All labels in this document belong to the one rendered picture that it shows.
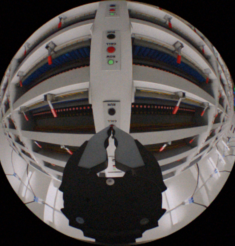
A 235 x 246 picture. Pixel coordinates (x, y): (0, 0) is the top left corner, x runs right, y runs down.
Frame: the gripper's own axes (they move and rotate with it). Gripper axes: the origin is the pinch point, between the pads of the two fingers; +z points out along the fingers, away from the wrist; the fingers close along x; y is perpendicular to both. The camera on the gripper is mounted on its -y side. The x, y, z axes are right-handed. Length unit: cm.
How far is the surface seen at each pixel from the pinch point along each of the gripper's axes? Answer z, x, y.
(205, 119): 13, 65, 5
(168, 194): -13, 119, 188
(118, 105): 7.0, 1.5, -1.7
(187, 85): 8.0, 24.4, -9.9
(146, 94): 13.9, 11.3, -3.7
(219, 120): 13, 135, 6
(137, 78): 7.4, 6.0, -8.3
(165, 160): 8.3, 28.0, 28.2
